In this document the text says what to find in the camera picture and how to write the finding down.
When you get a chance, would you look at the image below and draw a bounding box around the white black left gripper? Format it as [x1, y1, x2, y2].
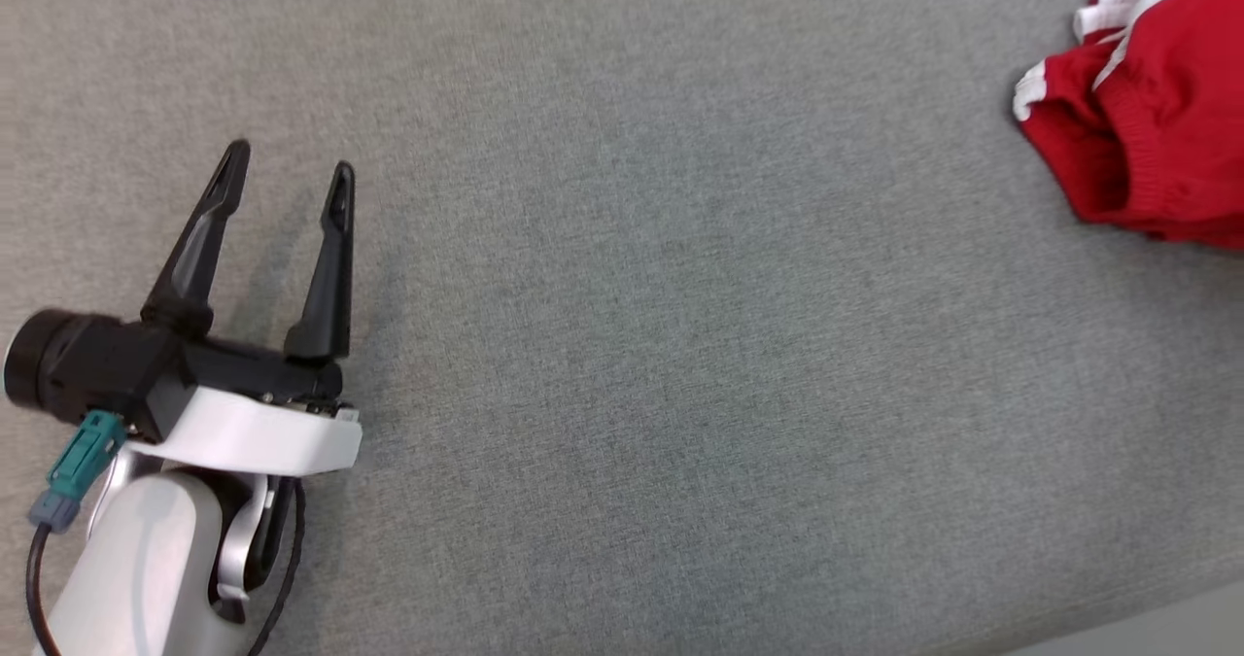
[131, 139, 363, 477]

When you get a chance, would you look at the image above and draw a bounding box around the red shorts white stripe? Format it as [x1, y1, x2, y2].
[1011, 0, 1244, 251]

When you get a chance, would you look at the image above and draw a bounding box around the left camera cable teal plug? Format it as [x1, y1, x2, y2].
[27, 411, 127, 656]

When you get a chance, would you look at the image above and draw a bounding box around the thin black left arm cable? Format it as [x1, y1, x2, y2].
[243, 476, 307, 656]

